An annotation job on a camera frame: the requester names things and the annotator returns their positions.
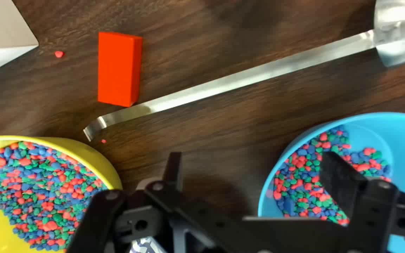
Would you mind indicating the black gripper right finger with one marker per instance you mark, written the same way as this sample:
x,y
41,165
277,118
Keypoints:
x,y
375,210

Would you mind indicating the colourful cereal in yellow bowl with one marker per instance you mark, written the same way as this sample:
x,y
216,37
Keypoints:
x,y
43,193

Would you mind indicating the orange rectangular block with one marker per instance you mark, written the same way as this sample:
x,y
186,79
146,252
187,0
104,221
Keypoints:
x,y
119,59

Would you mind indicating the metal ladle spoon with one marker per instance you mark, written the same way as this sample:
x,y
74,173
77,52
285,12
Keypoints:
x,y
387,37

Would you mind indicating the yellow bowl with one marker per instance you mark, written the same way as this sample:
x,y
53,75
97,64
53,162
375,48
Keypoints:
x,y
83,154

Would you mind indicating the blue bowl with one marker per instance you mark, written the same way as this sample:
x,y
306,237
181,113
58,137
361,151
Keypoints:
x,y
384,131

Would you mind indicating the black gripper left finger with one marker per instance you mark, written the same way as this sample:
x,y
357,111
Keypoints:
x,y
114,222

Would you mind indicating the colourful cereal in blue bowl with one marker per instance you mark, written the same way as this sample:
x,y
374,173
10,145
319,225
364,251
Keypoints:
x,y
297,189

